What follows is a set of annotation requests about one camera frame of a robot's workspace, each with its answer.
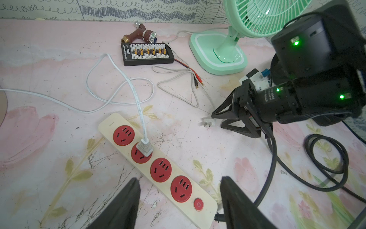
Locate cream red power strip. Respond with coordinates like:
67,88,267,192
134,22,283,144
98,113,217,229

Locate red black banana leads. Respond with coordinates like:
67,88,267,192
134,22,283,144
174,59,204,89

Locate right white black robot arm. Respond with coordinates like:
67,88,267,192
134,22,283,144
212,1,366,138

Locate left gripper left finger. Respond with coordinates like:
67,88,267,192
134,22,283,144
88,178,141,229

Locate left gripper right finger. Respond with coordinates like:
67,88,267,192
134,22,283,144
220,177,275,229

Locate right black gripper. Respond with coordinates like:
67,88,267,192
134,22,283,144
211,69,363,138

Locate black power strip cable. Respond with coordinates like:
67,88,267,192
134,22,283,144
214,120,366,224

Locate black charging board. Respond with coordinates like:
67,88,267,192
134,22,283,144
121,43,175,66

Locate white pink fan cable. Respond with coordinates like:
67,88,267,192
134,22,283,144
0,53,155,157

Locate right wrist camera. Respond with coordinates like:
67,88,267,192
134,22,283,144
239,69,270,92

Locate black plastic case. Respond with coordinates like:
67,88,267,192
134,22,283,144
312,114,351,127

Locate green desk fan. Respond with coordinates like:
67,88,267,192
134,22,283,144
189,0,310,75

